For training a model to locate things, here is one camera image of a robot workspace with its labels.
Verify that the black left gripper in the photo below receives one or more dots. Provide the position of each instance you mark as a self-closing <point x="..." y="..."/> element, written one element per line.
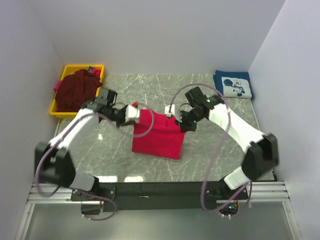
<point x="122" y="123"/>

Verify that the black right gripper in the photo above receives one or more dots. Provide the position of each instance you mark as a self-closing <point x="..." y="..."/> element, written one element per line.
<point x="183" y="126"/>

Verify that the bright red t-shirt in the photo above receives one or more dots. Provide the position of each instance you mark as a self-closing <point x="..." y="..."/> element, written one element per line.
<point x="164" y="140"/>

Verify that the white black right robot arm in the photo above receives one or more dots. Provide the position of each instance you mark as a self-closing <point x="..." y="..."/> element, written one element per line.
<point x="261" y="153"/>

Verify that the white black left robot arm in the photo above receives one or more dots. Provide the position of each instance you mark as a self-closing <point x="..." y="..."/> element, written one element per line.
<point x="54" y="159"/>

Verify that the dark maroon t-shirt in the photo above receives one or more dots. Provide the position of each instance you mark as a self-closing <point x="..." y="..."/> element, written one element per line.
<point x="76" y="89"/>

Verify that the folded blue printed t-shirt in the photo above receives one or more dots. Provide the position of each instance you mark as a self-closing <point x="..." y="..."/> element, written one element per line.
<point x="233" y="84"/>

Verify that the yellow plastic bin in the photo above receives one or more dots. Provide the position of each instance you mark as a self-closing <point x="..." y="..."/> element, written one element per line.
<point x="70" y="69"/>

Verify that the pink garment in bin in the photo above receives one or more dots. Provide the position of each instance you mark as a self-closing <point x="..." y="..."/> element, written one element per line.
<point x="57" y="86"/>

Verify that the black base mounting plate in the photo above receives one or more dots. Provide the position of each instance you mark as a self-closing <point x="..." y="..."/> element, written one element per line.
<point x="166" y="203"/>

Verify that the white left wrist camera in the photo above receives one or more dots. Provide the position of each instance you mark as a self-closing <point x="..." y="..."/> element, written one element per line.
<point x="132" y="114"/>

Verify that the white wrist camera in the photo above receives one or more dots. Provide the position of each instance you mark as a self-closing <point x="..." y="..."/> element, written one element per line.
<point x="170" y="111"/>
<point x="132" y="114"/>

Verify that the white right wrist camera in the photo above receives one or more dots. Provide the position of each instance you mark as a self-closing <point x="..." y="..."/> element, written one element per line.
<point x="170" y="111"/>

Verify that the aluminium frame rail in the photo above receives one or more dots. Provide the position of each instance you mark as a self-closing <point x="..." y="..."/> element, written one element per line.
<point x="270" y="191"/>

